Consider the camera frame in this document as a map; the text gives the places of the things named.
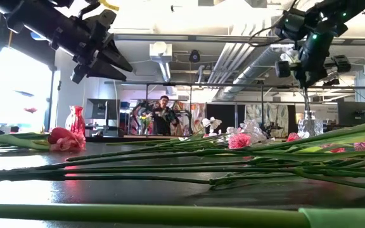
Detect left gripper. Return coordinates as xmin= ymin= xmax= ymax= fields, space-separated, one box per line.
xmin=54 ymin=18 xmax=134 ymax=85

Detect clear glass vase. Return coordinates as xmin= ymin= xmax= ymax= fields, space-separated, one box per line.
xmin=297 ymin=110 xmax=324 ymax=140

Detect colourful patterned cloth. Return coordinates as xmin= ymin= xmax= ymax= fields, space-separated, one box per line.
xmin=131 ymin=100 xmax=207 ymax=136

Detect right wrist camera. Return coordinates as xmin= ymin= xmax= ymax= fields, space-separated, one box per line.
xmin=274 ymin=8 xmax=307 ymax=41

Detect black partition panel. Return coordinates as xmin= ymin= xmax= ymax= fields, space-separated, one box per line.
xmin=206 ymin=103 xmax=247 ymax=136

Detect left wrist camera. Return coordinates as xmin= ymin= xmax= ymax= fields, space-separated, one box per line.
xmin=80 ymin=8 xmax=117 ymax=34

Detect black ceiling camera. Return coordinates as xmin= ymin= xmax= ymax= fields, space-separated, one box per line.
xmin=188 ymin=49 xmax=202 ymax=63

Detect yellow cable tag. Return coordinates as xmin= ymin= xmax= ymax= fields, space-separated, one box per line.
xmin=98 ymin=0 xmax=120 ymax=12

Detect white ceiling unit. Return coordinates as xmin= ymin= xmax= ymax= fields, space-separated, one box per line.
xmin=149 ymin=41 xmax=173 ymax=63

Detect background vase yellow flowers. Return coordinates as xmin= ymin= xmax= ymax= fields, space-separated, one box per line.
xmin=138 ymin=113 xmax=153 ymax=136

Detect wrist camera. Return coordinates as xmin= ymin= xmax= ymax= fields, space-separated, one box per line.
xmin=80 ymin=8 xmax=117 ymax=34
xmin=274 ymin=8 xmax=307 ymax=41

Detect black overhead frame bar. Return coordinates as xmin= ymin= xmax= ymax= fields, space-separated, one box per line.
xmin=104 ymin=80 xmax=365 ymax=91

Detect ceiling light strip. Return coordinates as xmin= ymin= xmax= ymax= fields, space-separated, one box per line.
xmin=30 ymin=30 xmax=49 ymax=41

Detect silver ventilation duct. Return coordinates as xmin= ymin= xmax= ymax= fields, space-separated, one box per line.
xmin=222 ymin=44 xmax=286 ymax=101

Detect red glass vase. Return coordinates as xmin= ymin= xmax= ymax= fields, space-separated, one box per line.
xmin=64 ymin=105 xmax=87 ymax=137

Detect black computer monitor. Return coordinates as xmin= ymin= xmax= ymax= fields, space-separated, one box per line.
xmin=337 ymin=101 xmax=365 ymax=127
xmin=85 ymin=98 xmax=120 ymax=120

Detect floral curtain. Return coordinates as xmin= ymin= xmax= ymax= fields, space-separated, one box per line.
xmin=245 ymin=103 xmax=290 ymax=130

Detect person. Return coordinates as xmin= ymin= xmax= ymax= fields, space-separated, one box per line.
xmin=152 ymin=94 xmax=179 ymax=136

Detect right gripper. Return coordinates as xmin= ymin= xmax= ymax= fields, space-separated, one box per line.
xmin=275 ymin=44 xmax=352 ymax=90

